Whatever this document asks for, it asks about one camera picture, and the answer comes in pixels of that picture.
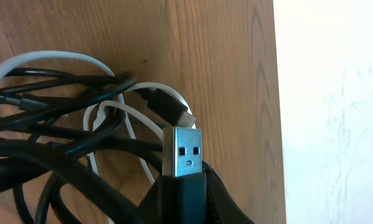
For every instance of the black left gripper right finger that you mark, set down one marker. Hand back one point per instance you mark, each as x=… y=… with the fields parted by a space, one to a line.
x=221 y=208

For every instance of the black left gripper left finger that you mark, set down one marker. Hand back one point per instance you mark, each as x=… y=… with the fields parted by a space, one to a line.
x=159 y=204

